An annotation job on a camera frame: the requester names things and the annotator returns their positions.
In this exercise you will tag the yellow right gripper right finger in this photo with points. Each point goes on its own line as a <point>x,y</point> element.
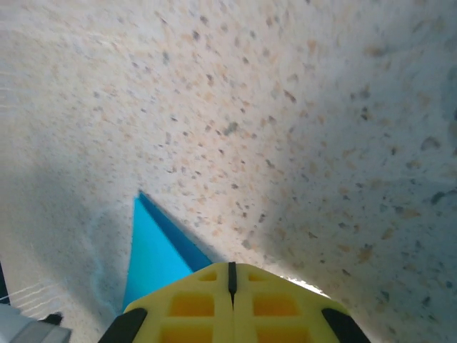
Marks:
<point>278,311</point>

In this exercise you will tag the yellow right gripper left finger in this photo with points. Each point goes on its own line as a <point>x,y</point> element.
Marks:
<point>189,311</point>

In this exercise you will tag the blue paper sheet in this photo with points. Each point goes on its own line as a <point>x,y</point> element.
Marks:
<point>153,257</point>

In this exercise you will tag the grooved aluminium table rail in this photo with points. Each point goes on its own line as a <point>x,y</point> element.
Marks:
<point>25,328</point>

